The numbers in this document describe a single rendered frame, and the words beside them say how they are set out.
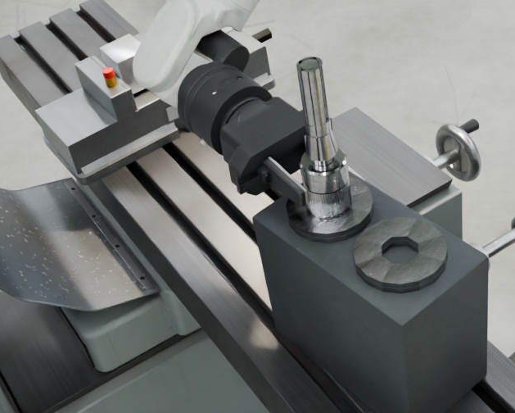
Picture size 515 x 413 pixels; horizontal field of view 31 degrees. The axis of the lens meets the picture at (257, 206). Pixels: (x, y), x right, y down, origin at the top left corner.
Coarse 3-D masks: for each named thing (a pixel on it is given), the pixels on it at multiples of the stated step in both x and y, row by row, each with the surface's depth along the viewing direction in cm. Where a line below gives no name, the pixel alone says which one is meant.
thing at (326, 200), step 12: (336, 180) 92; (348, 180) 94; (312, 192) 93; (324, 192) 92; (336, 192) 92; (348, 192) 94; (312, 204) 94; (324, 204) 93; (336, 204) 94; (348, 204) 95; (324, 216) 95; (336, 216) 95
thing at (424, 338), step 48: (288, 240) 95; (336, 240) 94; (384, 240) 91; (432, 240) 90; (288, 288) 101; (336, 288) 92; (384, 288) 88; (432, 288) 87; (480, 288) 91; (288, 336) 109; (336, 336) 98; (384, 336) 89; (432, 336) 89; (480, 336) 96; (384, 384) 95; (432, 384) 94
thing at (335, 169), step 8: (304, 152) 94; (344, 152) 93; (304, 160) 93; (336, 160) 92; (344, 160) 92; (304, 168) 92; (312, 168) 92; (320, 168) 91; (328, 168) 91; (336, 168) 91; (344, 168) 92; (312, 176) 91; (320, 176) 91; (328, 176) 91; (336, 176) 91
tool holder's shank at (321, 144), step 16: (304, 64) 85; (320, 64) 85; (304, 80) 85; (320, 80) 85; (304, 96) 86; (320, 96) 86; (304, 112) 88; (320, 112) 87; (320, 128) 88; (320, 144) 90; (336, 144) 91; (320, 160) 90
